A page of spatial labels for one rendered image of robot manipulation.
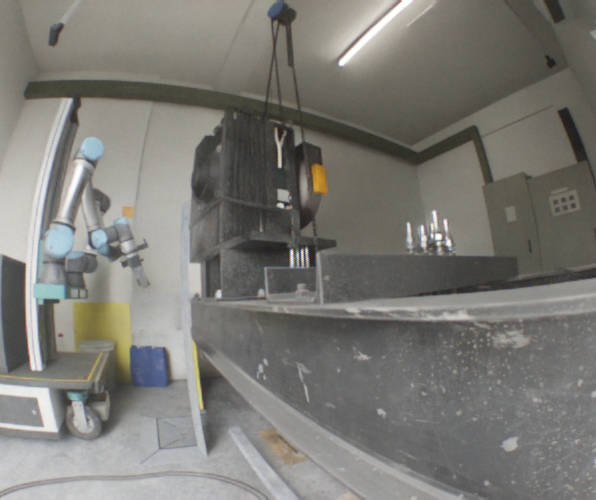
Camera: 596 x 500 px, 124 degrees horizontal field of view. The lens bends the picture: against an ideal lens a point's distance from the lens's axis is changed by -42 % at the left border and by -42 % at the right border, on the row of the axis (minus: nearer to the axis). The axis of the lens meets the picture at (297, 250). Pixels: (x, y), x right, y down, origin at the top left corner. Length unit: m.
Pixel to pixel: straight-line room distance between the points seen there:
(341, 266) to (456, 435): 0.27
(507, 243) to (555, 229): 0.63
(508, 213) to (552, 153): 0.97
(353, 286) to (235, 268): 0.76
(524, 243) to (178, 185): 3.60
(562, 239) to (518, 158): 1.17
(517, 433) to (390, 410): 0.17
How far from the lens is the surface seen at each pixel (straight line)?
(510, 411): 0.30
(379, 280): 0.45
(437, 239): 0.69
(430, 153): 4.38
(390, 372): 0.36
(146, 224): 2.43
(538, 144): 3.83
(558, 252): 3.33
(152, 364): 2.16
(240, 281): 1.11
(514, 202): 3.50
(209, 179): 1.29
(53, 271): 1.30
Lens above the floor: 0.68
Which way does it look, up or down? 9 degrees up
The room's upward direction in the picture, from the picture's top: 3 degrees counter-clockwise
